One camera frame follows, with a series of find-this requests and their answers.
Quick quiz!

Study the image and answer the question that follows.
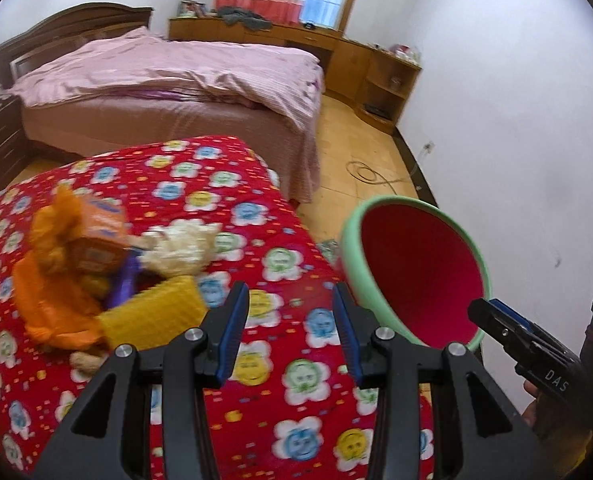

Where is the yellow textured cloth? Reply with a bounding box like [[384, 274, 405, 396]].
[[96, 276, 210, 350]]

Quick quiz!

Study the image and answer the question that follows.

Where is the row of books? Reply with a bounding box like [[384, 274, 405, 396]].
[[176, 0, 212, 19]]

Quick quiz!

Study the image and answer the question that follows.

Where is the long wooden desk cabinet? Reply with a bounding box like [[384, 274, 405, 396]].
[[169, 15, 372, 106]]

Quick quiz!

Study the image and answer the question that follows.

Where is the coiled floor cable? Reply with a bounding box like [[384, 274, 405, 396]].
[[345, 160, 417, 187]]

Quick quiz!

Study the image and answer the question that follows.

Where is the red flower-print tablecloth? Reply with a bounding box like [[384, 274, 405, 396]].
[[0, 134, 435, 480]]

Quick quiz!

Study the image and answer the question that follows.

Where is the orange cardboard box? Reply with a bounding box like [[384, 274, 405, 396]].
[[59, 199, 130, 276]]

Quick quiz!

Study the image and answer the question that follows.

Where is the wooden corner shelf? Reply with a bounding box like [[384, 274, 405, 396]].
[[357, 50, 423, 134]]

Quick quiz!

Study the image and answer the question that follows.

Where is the purple packet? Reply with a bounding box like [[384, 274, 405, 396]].
[[104, 252, 142, 311]]

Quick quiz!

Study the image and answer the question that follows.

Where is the person's right hand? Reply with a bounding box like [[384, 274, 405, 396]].
[[523, 379, 547, 428]]

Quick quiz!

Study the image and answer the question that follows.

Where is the dark clothes pile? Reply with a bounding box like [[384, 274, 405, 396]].
[[216, 6, 273, 31]]

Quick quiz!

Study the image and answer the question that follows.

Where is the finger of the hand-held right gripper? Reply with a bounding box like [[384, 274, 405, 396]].
[[489, 299, 584, 375], [467, 298, 585, 406]]

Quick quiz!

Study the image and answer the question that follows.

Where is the wooden bed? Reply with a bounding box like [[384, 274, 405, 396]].
[[0, 2, 326, 204]]

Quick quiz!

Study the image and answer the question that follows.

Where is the orange plush toy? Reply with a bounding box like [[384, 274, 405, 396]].
[[11, 184, 127, 351]]

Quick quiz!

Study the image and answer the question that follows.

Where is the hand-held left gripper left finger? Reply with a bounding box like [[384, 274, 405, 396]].
[[31, 282, 251, 480]]

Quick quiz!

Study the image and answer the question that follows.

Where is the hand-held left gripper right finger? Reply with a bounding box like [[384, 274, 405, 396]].
[[333, 282, 560, 480]]

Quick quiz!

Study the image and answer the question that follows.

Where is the cream fluffy toy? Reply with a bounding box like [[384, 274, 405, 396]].
[[140, 220, 222, 277]]

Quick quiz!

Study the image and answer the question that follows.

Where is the pink blanket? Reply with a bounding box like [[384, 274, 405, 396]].
[[6, 26, 326, 131]]

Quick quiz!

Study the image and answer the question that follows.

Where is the red bin with green rim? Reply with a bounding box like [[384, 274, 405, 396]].
[[340, 195, 491, 352]]

